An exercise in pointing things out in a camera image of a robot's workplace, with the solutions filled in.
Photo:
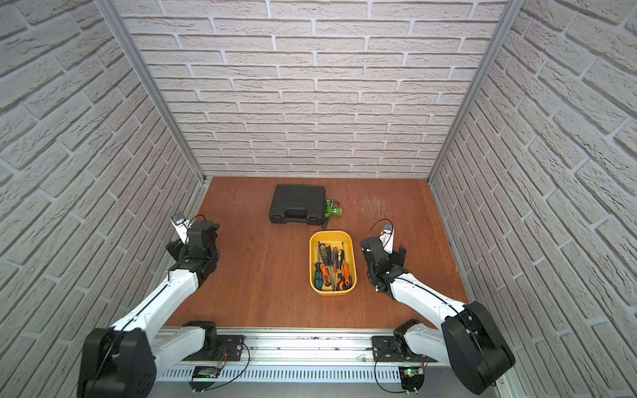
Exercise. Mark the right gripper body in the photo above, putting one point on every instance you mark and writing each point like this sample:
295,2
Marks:
396,259

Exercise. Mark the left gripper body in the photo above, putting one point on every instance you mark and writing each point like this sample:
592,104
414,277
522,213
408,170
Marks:
176,249

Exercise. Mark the orange screwdriver long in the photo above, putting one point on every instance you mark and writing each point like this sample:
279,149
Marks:
347,275

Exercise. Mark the orange black screwdriver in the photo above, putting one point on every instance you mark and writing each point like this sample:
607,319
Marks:
338,281
325,275

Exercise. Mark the blue clear handle screwdriver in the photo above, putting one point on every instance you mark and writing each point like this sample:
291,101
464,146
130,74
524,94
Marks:
335,261

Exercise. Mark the black yellow dotted screwdriver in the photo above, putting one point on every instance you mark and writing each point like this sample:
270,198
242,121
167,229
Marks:
323,253

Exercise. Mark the green black screwdriver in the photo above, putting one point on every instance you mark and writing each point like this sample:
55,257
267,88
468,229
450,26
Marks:
318,276

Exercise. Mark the black yellow slim screwdriver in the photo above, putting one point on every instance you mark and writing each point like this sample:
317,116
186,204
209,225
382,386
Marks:
339,264

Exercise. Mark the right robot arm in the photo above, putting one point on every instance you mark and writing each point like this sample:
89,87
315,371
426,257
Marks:
466,337

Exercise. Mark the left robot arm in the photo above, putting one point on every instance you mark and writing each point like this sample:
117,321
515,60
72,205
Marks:
125,359

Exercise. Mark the yellow storage box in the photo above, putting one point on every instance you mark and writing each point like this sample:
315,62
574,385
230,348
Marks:
344,242

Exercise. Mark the black plastic tool case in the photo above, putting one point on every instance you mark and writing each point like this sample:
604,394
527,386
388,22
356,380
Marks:
304,204

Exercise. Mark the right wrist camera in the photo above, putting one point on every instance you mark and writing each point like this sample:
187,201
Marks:
387,236

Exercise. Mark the green hose nozzle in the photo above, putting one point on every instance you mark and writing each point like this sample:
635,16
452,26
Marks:
332,208

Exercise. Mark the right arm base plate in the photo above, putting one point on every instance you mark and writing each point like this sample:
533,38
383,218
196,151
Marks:
389,349

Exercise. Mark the aluminium front rail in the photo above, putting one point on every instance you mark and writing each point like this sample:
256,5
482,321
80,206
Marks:
279,347

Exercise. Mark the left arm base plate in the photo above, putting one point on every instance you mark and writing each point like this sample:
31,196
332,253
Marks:
220,348

